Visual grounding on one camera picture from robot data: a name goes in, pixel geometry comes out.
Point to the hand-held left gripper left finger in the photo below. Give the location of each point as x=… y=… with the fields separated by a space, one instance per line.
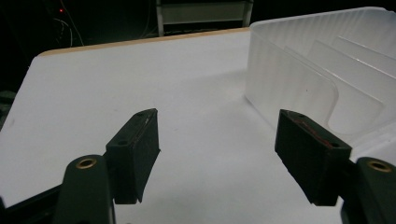
x=132 y=155

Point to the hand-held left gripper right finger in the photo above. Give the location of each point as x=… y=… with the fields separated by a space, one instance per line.
x=311 y=155

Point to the clear plastic dish rack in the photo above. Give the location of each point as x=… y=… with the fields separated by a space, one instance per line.
x=323 y=74

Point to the grey metal shelf frame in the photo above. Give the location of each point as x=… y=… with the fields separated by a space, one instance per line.
x=202 y=14

